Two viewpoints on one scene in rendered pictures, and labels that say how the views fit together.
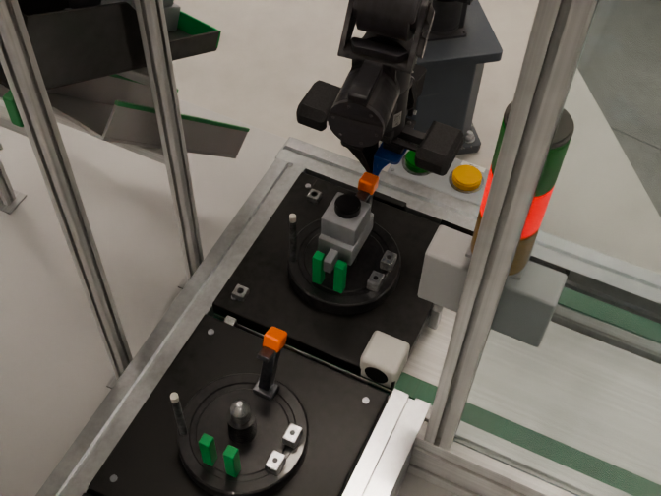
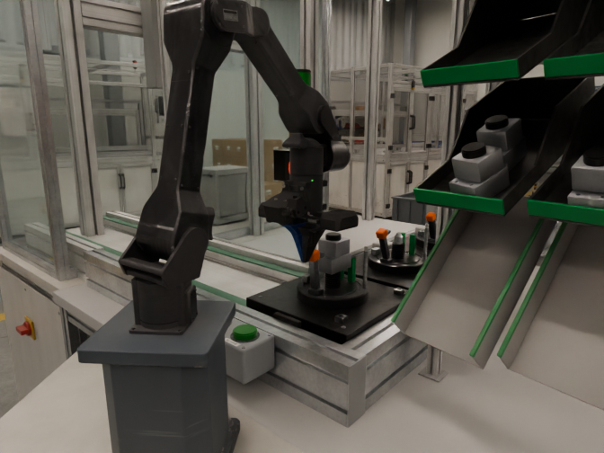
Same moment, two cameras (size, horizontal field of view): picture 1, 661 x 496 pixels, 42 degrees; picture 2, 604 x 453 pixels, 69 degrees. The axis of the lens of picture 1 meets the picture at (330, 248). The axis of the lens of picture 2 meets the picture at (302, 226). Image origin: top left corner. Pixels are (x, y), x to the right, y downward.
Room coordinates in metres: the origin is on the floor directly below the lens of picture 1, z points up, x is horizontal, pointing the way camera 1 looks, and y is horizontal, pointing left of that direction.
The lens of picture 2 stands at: (1.42, 0.17, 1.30)
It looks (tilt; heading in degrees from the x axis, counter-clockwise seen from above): 13 degrees down; 197
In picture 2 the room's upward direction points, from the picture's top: straight up
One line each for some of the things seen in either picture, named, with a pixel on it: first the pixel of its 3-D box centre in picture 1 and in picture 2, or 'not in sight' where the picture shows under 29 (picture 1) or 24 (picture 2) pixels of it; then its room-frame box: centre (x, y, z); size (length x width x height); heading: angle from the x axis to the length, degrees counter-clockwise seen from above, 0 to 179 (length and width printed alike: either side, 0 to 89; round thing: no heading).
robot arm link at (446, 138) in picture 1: (381, 107); (306, 198); (0.70, -0.05, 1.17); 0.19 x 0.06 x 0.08; 66
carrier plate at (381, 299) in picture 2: (343, 272); (332, 299); (0.62, -0.02, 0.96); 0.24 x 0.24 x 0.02; 66
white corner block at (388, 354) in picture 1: (384, 359); not in sight; (0.50, -0.07, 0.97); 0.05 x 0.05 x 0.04; 66
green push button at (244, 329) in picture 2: (419, 162); (244, 334); (0.82, -0.12, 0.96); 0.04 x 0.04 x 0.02
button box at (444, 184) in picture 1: (462, 194); (218, 338); (0.79, -0.18, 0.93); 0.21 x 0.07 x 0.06; 66
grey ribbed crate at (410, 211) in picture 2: not in sight; (449, 215); (-1.50, 0.25, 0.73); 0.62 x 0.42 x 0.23; 66
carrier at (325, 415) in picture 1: (241, 421); (398, 248); (0.39, 0.09, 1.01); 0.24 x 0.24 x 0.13; 66
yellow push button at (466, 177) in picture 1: (466, 179); not in sight; (0.79, -0.18, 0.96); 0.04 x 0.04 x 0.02
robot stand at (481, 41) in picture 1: (431, 78); (170, 395); (0.99, -0.14, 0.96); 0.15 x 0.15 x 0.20; 13
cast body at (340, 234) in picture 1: (342, 228); (336, 250); (0.62, -0.01, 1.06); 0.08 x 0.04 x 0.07; 156
